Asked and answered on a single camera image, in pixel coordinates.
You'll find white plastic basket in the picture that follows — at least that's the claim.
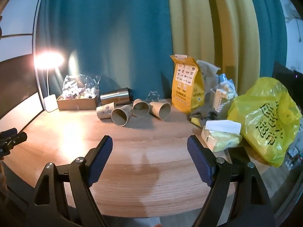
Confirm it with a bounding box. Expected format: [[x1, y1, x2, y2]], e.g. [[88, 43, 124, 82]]
[[210, 88, 233, 112]]

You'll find clear plastic bag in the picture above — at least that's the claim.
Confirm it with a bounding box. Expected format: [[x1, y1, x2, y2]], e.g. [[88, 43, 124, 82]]
[[196, 60, 221, 93]]

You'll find yellow curtain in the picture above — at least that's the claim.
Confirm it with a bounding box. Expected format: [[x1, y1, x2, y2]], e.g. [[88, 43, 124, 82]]
[[167, 0, 258, 100]]

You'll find white desk lamp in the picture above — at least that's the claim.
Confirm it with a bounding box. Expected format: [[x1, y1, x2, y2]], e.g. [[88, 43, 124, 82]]
[[34, 50, 65, 112]]

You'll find teal curtain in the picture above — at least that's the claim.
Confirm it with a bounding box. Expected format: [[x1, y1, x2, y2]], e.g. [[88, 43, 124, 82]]
[[35, 0, 288, 114]]

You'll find stainless steel tumbler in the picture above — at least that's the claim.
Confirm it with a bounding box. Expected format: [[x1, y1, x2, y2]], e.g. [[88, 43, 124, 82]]
[[100, 88, 131, 106]]

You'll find paper cup with cartoon print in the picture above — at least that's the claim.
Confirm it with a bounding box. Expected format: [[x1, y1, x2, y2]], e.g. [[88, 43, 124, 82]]
[[96, 102, 116, 120]]

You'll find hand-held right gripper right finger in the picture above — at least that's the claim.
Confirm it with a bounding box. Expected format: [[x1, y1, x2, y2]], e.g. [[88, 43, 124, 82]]
[[187, 135, 276, 227]]

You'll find clear bag of small toys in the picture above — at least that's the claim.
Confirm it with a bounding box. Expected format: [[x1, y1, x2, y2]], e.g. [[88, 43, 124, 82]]
[[62, 75, 101, 100]]

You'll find tissue pack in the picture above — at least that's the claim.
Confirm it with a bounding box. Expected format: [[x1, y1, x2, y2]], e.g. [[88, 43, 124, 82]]
[[201, 120, 243, 153]]

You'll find grey cloth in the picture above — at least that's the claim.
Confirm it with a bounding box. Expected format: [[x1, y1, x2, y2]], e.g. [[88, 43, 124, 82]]
[[189, 107, 224, 126]]

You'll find light blue packet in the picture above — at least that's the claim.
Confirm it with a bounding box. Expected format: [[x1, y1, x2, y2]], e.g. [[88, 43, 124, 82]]
[[216, 73, 238, 97]]

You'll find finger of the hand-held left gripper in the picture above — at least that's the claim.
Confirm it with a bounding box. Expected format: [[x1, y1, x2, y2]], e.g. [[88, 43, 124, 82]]
[[0, 128, 28, 158]]

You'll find plain beige paper cup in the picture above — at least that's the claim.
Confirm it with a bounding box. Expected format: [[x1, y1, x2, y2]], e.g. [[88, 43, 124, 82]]
[[111, 105, 133, 127], [132, 99, 150, 118], [149, 101, 171, 120]]

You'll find yellow plastic bag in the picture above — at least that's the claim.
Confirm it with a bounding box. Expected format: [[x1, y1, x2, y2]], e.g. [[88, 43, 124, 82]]
[[227, 77, 303, 168]]

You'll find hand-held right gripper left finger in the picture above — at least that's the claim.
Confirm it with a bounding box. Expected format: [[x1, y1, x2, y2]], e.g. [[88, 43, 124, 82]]
[[26, 135, 113, 227]]

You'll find cardboard box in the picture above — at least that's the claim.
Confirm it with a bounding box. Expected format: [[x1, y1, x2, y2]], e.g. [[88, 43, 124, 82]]
[[56, 92, 99, 111]]

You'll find yellow paper bag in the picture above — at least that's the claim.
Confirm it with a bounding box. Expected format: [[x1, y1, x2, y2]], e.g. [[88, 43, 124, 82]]
[[170, 54, 205, 114]]

